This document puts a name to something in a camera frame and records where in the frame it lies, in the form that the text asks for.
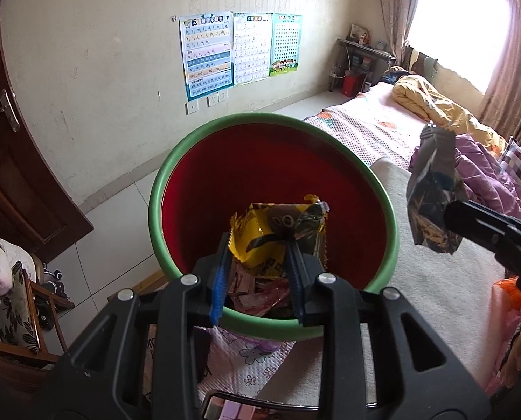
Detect small framed picture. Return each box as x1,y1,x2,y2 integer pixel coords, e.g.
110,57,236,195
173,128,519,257
349,23,371,45

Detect orange plastic bag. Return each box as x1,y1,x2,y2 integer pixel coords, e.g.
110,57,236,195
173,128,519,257
492,277,521,312

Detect patterned grey curtain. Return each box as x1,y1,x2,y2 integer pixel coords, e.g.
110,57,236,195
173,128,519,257
376,0,423,71

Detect yellow snack packet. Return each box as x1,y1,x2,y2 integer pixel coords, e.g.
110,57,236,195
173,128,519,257
228,194,332,279

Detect pink and white cloth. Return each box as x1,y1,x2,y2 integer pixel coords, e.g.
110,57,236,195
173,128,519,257
0,235,37,306

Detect floral chair cushion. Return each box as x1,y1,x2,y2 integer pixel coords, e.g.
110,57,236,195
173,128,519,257
0,261,42,356

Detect wooden chair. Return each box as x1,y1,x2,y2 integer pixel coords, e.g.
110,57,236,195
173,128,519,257
0,270,76,369

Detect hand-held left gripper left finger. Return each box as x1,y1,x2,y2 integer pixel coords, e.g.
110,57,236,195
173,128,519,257
45,232,234,404

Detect white fleece blanket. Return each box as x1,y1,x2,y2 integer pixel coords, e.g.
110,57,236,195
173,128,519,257
255,157,520,404

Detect pink wrappers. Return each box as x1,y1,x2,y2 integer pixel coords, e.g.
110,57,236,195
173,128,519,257
229,267,294,316

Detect white and yellow wall poster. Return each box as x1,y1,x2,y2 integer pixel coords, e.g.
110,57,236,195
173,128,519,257
231,12,274,86

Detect dark snack packet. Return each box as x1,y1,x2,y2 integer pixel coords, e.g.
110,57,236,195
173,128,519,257
405,122,468,256

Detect purple quilt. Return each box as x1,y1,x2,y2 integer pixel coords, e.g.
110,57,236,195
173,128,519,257
411,133,521,229

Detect black roller skate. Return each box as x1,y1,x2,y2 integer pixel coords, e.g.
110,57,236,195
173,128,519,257
37,266,69,332

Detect pink patterned bed sheet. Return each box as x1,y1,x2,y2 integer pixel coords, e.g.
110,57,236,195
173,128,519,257
301,83,433,172

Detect dark green hanging cloth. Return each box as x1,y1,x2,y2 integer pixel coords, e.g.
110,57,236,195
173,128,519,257
407,48,439,82

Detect green wall poster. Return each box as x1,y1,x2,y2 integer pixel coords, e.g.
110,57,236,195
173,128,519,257
268,13,303,78

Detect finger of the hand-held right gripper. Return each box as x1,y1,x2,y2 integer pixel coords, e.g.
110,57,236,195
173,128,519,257
444,201,521,255

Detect yellow quilt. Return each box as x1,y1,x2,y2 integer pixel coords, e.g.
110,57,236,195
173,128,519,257
392,74,509,152

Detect blue wall poster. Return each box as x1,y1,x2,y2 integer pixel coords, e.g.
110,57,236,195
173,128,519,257
178,10,236,102

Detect wooden bed frame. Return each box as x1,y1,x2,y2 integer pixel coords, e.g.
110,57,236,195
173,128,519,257
135,268,168,295

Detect brown curtain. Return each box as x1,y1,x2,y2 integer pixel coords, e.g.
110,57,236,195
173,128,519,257
478,0,521,146

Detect bright window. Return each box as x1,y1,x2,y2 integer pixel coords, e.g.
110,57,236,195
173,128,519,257
407,0,514,93

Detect red box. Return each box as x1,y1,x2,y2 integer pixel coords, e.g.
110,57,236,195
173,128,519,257
342,73,363,97

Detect metal door handle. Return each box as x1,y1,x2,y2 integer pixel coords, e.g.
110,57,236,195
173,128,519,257
0,89,21,132

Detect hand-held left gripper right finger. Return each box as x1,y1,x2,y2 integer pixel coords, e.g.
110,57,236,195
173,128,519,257
284,240,491,420

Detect pale floral sheet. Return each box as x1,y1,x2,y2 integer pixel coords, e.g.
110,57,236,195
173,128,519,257
144,327,297,404

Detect dark blue cloth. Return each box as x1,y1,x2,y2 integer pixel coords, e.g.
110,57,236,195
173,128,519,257
382,66,412,85

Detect dark wooden door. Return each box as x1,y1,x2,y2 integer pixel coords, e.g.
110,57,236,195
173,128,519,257
0,0,94,264

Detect metal frame desk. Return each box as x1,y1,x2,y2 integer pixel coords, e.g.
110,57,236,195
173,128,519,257
329,37,397,98

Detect red bin with green rim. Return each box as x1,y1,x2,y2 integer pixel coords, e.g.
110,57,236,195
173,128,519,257
148,113,400,345

